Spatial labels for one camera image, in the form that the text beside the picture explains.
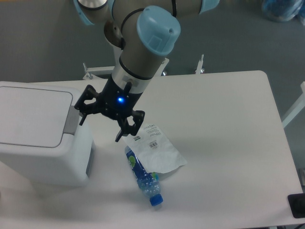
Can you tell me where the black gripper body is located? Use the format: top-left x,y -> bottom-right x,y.
96,77 -> 142,119

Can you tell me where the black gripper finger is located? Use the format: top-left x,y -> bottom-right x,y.
114,109 -> 146,143
74,84 -> 102,125

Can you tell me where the white push-button trash can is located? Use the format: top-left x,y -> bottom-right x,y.
0,81 -> 94,187

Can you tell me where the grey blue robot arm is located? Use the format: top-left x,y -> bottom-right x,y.
74,0 -> 219,140

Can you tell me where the white plastic pouch bag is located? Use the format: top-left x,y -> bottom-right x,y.
123,124 -> 187,174

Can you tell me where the blue label plastic bottle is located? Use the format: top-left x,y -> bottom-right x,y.
124,146 -> 163,207

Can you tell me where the black device at edge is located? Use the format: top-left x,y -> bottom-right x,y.
287,193 -> 305,219

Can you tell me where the blue plastic bag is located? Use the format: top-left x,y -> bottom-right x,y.
261,0 -> 305,22

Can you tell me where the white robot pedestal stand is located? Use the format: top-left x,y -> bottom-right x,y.
83,54 -> 205,80

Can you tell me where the white frame bar right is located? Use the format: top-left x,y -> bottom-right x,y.
281,82 -> 305,128

